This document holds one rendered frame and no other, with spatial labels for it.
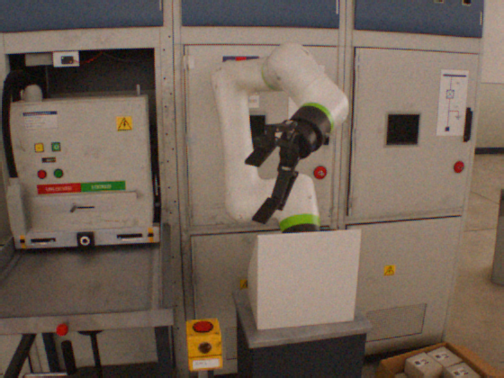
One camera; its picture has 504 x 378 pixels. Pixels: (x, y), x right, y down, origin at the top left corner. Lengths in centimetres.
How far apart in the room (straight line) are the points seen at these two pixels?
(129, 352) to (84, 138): 106
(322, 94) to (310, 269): 51
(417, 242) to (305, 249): 107
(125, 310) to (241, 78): 79
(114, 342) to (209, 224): 72
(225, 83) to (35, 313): 89
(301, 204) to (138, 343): 114
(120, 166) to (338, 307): 88
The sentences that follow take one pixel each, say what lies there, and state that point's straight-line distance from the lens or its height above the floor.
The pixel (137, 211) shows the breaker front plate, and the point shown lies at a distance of 167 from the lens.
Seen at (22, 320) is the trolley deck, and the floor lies 83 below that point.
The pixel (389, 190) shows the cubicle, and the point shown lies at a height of 95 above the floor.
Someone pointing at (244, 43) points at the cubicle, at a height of 158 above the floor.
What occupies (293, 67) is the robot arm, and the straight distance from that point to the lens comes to 104.
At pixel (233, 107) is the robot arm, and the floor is 137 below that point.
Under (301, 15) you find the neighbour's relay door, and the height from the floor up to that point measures 169.
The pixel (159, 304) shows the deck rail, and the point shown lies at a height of 85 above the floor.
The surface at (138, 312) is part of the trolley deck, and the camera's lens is 131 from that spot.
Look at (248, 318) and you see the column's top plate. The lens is 142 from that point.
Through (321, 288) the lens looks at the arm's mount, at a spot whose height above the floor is 87.
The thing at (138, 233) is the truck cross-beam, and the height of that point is 90.
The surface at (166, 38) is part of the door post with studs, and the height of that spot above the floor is 160.
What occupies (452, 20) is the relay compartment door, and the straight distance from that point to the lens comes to 217.
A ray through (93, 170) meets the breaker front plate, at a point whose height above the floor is 115.
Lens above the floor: 150
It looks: 16 degrees down
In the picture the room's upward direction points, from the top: straight up
